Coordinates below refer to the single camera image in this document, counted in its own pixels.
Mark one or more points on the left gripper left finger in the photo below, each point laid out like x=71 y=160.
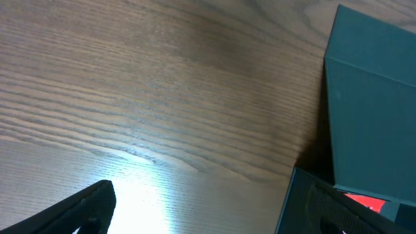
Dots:
x=88 y=211

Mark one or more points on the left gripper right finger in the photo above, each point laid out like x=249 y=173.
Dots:
x=329 y=211

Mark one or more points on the red candy bag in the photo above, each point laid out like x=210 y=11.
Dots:
x=373 y=204

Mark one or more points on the dark green box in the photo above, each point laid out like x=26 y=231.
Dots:
x=369 y=70

